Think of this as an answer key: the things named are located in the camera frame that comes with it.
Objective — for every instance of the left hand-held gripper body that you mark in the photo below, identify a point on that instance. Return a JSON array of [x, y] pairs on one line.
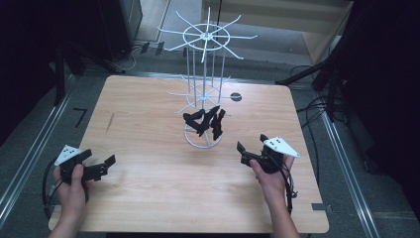
[[67, 155]]

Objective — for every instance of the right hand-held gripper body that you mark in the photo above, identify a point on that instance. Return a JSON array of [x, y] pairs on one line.
[[280, 147]]

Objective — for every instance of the person's right hand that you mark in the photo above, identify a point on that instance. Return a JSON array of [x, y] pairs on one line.
[[274, 185]]

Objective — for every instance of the person's left hand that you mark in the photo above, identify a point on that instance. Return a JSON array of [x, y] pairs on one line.
[[72, 195]]

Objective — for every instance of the light wooden furniture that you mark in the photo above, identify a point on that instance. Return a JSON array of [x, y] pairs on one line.
[[264, 16]]

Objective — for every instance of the dark cabinet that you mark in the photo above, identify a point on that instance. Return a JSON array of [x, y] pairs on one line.
[[122, 23]]

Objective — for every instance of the metal floor rail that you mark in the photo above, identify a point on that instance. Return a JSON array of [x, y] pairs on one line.
[[33, 148], [346, 178]]

